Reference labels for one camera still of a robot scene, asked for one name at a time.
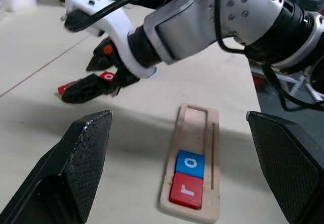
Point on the white metal shelf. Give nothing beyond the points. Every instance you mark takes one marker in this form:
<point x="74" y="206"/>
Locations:
<point x="298" y="82"/>

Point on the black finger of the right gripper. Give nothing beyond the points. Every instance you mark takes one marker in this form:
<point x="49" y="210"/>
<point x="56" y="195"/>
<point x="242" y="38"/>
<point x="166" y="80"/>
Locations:
<point x="83" y="91"/>
<point x="97" y="63"/>

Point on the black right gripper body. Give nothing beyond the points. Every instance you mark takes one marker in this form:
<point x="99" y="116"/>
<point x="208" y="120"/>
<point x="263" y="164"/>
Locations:
<point x="107" y="55"/>

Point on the red letter r block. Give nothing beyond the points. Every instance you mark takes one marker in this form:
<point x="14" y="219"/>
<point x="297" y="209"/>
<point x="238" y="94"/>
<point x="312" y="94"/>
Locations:
<point x="195" y="196"/>

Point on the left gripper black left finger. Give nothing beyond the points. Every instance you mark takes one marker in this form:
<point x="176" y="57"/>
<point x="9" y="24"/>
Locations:
<point x="76" y="171"/>

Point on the wooden letter tray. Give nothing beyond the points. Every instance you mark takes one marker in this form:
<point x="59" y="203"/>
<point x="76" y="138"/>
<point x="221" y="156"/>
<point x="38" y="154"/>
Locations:
<point x="192" y="133"/>

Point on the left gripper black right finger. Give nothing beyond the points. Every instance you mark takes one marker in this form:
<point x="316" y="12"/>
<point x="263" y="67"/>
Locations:
<point x="286" y="163"/>

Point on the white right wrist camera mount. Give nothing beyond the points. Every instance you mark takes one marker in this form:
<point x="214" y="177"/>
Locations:
<point x="114" y="24"/>

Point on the red plastic box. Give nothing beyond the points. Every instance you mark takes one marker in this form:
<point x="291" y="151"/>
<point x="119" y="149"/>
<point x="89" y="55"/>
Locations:
<point x="258" y="81"/>

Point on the blue letter o block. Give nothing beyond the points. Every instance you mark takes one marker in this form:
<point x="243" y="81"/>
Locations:
<point x="197" y="171"/>

